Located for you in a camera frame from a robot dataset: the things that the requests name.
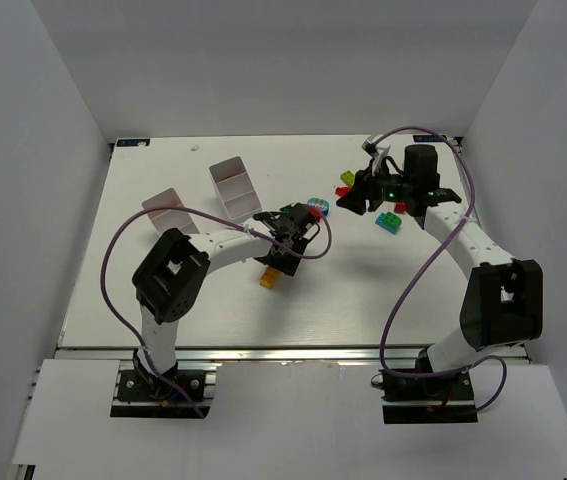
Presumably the cyan and lime lego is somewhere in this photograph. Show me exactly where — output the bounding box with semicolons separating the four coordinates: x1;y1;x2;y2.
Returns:
375;212;402;234

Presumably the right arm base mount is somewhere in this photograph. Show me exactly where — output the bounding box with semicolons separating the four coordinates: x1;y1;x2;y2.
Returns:
370;371;478;425

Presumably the small red sloped lego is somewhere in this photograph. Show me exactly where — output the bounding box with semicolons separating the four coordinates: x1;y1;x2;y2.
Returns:
335;186;351;197

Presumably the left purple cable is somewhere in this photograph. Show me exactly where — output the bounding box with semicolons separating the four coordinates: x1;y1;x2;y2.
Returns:
101;205;334;419

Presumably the white left sorting container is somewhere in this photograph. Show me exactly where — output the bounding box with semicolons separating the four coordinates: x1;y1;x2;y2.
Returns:
141;188;199;236

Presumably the dark green lego brick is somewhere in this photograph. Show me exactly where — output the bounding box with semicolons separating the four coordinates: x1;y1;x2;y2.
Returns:
279;203;296;215

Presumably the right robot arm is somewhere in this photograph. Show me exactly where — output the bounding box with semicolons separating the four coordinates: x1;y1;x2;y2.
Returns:
337;142;543;378

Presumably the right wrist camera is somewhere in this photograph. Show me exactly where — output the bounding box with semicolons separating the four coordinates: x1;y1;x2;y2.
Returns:
361;134;391;175

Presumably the white right sorting container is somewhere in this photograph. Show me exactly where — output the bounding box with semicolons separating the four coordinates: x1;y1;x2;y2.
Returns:
209;156;262;223

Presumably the yellow long lego brick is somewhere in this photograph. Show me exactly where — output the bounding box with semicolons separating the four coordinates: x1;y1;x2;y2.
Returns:
259;266;281;290

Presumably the lime lego brick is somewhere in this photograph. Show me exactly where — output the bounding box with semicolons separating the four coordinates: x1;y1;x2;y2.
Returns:
340;170;355;187

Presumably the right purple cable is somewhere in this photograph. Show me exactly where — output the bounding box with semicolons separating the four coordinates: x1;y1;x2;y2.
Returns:
368;126;509;412

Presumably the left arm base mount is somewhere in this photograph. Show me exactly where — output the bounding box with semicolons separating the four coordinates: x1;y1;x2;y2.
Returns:
110;367;213;419

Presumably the red long lego brick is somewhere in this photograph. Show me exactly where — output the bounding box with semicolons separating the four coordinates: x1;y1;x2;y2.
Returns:
308;206;322;222

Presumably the red lego brick right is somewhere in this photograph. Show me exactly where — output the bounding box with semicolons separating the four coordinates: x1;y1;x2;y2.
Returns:
394;202;407;214

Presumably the purple cable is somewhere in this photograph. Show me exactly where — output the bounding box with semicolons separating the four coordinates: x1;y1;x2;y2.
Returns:
101;205;334;419
368;126;509;412

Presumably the white sorting container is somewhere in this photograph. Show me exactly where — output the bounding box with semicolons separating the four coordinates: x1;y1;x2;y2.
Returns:
209;156;262;223
141;188;199;236

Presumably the blue round toy piece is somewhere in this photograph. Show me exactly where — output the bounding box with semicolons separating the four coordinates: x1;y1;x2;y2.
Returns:
307;197;330;216

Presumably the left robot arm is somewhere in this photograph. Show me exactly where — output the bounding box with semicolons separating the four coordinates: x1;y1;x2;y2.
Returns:
132;203;319;399

